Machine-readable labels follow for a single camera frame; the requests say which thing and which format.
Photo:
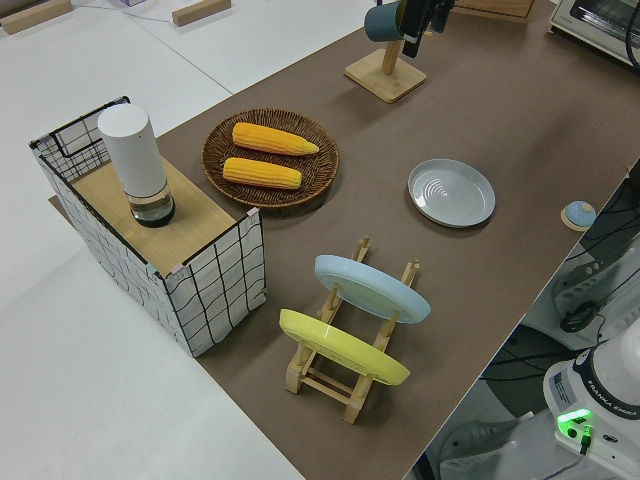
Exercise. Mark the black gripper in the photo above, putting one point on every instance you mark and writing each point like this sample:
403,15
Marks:
430,2

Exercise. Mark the gray round plate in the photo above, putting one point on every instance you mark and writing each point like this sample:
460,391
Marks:
452,192

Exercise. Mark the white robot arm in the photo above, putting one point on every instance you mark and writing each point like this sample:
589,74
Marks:
595,395

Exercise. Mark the light blue plate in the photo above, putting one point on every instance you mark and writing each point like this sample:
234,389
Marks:
370,290

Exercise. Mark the yellow plate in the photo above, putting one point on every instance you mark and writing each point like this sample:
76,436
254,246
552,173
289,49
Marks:
340,350

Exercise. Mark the dark teal mug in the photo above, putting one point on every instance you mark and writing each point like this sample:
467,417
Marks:
380,22

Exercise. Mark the wooden mug tree stand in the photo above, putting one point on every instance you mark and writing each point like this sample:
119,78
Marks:
387,77

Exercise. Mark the large wooden box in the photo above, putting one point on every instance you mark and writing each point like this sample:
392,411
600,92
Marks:
495,6

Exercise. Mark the cream toaster oven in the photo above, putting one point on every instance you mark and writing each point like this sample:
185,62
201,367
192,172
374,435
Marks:
592,25

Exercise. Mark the yellow corn cob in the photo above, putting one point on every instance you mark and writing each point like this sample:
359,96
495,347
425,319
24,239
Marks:
260,173
272,138

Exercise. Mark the wooden block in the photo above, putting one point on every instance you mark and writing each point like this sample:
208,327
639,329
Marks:
200,12
32,15

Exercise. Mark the blue dome on wooden base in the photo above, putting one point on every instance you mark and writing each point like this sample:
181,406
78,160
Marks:
579,214

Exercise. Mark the brown wicker basket tray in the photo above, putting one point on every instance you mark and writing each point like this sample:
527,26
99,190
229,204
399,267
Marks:
215,165

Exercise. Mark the pink binder clip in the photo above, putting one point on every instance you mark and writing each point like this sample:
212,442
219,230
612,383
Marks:
253,215
177,271

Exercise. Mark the wooden shelf board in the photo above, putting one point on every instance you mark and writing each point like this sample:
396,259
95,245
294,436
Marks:
195,220

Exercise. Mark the wooden dish rack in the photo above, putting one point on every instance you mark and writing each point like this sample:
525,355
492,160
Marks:
320,385

